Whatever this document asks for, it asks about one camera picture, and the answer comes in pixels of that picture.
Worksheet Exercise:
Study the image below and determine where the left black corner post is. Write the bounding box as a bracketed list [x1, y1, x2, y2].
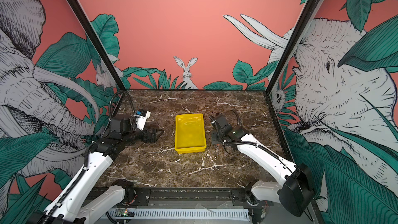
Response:
[67, 0, 126, 91]

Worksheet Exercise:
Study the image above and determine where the black front mounting rail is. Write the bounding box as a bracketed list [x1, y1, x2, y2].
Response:
[130, 187, 269, 208]

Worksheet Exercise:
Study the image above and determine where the white slotted cable duct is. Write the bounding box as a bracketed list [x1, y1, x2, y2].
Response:
[108, 208, 251, 222]

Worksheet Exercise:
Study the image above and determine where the black corner post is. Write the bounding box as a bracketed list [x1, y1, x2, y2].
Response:
[67, 0, 126, 91]
[265, 0, 324, 96]

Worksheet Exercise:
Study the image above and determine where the green circuit board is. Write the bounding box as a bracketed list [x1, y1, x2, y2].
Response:
[115, 209, 135, 218]

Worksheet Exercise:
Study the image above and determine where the right black corner post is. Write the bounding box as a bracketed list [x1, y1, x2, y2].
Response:
[265, 0, 324, 96]

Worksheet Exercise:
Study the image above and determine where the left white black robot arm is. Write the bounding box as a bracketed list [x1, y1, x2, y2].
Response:
[27, 104, 164, 224]

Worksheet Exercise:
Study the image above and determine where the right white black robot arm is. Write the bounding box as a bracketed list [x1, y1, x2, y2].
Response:
[209, 113, 315, 217]

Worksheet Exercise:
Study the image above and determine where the yellow plastic bin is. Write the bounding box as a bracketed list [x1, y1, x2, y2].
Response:
[175, 114, 207, 154]

